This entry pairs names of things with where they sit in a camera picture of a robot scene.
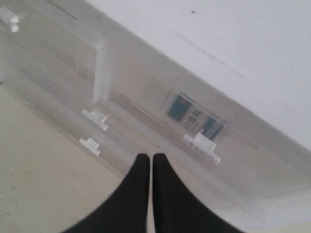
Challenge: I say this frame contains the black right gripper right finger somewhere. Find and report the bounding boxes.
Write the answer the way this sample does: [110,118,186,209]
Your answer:
[152,153,241,233]

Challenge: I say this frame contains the white bottle teal label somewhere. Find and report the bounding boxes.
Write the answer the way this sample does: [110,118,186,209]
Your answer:
[159,90,227,142]

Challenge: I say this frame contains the bottom wide clear drawer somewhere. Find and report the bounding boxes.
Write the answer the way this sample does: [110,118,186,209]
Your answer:
[0,83,135,176]

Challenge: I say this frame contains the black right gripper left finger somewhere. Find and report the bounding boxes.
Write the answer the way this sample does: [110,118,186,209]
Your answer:
[64,153,150,233]

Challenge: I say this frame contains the white plastic drawer cabinet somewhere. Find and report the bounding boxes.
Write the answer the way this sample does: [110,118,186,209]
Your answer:
[0,0,311,233]

